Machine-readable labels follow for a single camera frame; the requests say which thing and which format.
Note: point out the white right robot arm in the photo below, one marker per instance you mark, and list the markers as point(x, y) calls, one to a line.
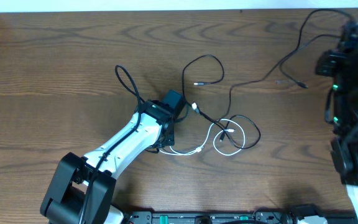
point(341, 64)

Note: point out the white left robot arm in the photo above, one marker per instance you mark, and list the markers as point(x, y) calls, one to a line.
point(81, 189)

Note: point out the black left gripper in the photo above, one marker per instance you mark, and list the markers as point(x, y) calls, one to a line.
point(169, 137)

